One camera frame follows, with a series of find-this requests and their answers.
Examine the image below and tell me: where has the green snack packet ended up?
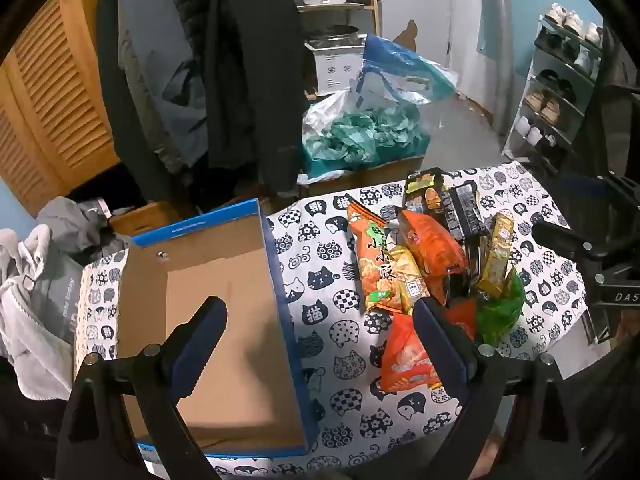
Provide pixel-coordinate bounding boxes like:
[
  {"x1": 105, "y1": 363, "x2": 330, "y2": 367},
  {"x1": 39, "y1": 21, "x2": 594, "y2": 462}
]
[{"x1": 472, "y1": 267, "x2": 526, "y2": 346}]

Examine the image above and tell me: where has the grey bag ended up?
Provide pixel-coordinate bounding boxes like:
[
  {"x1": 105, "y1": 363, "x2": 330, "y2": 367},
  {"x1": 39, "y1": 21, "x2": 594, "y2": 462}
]
[{"x1": 20, "y1": 245, "x2": 86, "y2": 346}]

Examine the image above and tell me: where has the cat-print tablecloth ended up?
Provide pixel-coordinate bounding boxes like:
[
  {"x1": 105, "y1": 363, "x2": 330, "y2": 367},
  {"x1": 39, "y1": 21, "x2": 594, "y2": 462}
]
[{"x1": 75, "y1": 160, "x2": 591, "y2": 478}]

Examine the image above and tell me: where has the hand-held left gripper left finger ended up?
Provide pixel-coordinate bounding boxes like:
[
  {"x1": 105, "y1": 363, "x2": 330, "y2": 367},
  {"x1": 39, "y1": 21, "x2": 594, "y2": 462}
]
[{"x1": 55, "y1": 296, "x2": 229, "y2": 480}]

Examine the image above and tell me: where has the brown cardboard box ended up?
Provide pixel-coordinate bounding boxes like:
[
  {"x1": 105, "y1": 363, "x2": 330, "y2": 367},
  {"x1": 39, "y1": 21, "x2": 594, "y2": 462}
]
[{"x1": 300, "y1": 157, "x2": 426, "y2": 198}]

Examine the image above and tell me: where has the dark hanging jacket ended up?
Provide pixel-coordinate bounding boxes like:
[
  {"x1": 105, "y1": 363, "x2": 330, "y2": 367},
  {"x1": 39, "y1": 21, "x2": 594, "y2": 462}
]
[{"x1": 95, "y1": 0, "x2": 171, "y2": 206}]

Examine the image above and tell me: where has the tall orange cracker packet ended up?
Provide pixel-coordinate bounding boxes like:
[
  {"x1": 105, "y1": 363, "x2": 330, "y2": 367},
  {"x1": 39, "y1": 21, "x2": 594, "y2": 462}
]
[{"x1": 346, "y1": 199, "x2": 406, "y2": 313}]

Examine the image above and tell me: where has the white door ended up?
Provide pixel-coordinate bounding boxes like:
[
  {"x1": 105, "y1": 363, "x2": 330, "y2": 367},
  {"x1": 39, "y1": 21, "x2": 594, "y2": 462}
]
[{"x1": 380, "y1": 0, "x2": 481, "y2": 96}]

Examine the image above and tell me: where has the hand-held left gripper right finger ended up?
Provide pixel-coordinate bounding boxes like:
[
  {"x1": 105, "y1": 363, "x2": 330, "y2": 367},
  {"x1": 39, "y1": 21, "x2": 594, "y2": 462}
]
[{"x1": 412, "y1": 297, "x2": 586, "y2": 480}]

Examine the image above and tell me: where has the group of shoes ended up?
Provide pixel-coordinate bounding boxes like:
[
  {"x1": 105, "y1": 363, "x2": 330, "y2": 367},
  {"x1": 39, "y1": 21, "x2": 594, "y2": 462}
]
[{"x1": 515, "y1": 2, "x2": 606, "y2": 156}]

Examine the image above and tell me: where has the red snack packet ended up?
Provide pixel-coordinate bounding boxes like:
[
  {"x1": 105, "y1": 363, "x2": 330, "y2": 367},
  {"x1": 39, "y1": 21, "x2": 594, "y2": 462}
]
[{"x1": 442, "y1": 300, "x2": 478, "y2": 341}]

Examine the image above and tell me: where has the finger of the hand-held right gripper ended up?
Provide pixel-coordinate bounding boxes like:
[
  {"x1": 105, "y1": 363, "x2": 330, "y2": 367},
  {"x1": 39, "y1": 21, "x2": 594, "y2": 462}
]
[
  {"x1": 531, "y1": 221, "x2": 608, "y2": 262},
  {"x1": 555, "y1": 174, "x2": 636, "y2": 202}
]

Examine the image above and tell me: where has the wooden louvre door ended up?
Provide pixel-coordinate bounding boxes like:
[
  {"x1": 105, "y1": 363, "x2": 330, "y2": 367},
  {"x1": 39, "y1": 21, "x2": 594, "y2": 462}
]
[{"x1": 0, "y1": 0, "x2": 123, "y2": 216}]

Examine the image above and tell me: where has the grey-blue hanging jacket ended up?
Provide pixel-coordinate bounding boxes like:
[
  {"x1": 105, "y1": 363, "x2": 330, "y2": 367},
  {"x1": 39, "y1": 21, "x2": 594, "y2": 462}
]
[{"x1": 117, "y1": 0, "x2": 211, "y2": 176}]

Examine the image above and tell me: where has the blue-rimmed cardboard box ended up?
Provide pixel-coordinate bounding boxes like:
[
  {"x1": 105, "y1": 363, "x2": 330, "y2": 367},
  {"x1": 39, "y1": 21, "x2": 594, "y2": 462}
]
[{"x1": 116, "y1": 198, "x2": 321, "y2": 461}]

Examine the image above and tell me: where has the white shoe rack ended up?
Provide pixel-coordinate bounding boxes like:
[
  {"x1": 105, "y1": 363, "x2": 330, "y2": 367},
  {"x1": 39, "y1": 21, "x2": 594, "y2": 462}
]
[{"x1": 502, "y1": 12, "x2": 606, "y2": 171}]

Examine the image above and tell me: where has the large orange chip bag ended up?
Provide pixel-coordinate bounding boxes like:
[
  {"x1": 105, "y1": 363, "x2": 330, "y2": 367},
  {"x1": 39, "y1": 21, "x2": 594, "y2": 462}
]
[{"x1": 397, "y1": 208, "x2": 471, "y2": 306}]

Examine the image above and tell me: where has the grey duct pipe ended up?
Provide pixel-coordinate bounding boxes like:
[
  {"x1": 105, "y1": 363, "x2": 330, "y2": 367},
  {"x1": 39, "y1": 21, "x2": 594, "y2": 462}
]
[{"x1": 477, "y1": 0, "x2": 516, "y2": 136}]

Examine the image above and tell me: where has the small wooden crate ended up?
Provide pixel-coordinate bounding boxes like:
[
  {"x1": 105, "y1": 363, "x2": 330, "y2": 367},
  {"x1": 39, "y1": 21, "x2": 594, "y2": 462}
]
[{"x1": 107, "y1": 201, "x2": 186, "y2": 236}]

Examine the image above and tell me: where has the white appliance box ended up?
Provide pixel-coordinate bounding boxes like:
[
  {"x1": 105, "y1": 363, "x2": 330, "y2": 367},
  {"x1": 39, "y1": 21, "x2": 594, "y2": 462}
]
[{"x1": 305, "y1": 25, "x2": 368, "y2": 96}]

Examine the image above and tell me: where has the heap of teal plastic bags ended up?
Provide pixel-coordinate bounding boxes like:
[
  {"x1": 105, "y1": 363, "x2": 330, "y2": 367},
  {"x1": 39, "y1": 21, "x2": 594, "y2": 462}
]
[{"x1": 305, "y1": 105, "x2": 426, "y2": 166}]

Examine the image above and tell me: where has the black and yellow snack packet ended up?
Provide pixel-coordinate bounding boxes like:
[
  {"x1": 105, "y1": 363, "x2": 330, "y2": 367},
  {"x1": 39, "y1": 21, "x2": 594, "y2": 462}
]
[{"x1": 402, "y1": 167, "x2": 446, "y2": 216}]

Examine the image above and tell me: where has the white towel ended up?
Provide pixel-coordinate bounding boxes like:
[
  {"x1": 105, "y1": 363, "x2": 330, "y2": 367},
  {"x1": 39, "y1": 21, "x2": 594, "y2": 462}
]
[{"x1": 0, "y1": 225, "x2": 76, "y2": 401}]

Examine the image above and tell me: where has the small yellow cracker packet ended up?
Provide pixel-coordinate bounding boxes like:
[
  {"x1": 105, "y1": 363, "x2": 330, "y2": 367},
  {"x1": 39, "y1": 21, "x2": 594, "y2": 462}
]
[{"x1": 387, "y1": 245, "x2": 433, "y2": 311}]

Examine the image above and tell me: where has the small orange snack packet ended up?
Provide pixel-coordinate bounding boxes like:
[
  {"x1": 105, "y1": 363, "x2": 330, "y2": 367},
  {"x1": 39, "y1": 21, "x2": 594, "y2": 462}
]
[{"x1": 380, "y1": 310, "x2": 443, "y2": 393}]

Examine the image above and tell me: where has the black hanging coat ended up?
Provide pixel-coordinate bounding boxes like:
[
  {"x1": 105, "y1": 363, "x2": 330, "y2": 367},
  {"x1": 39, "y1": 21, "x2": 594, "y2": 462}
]
[{"x1": 202, "y1": 0, "x2": 303, "y2": 196}]

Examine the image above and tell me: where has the long yellow snack packet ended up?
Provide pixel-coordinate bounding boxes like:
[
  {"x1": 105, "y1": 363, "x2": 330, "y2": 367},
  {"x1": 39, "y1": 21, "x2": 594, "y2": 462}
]
[{"x1": 475, "y1": 212, "x2": 516, "y2": 296}]

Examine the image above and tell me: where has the blue plastic bag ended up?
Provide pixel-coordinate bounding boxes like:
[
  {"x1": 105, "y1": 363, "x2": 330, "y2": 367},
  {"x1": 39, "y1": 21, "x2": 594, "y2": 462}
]
[{"x1": 357, "y1": 35, "x2": 458, "y2": 106}]

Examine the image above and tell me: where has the white plastic bag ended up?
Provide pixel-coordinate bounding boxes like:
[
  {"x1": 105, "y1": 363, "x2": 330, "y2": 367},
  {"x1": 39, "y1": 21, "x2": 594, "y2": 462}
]
[{"x1": 302, "y1": 87, "x2": 361, "y2": 136}]

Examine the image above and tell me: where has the grey cloth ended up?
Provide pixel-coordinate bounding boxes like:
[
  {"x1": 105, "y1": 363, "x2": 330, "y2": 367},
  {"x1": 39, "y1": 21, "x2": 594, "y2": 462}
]
[{"x1": 35, "y1": 196, "x2": 131, "y2": 261}]

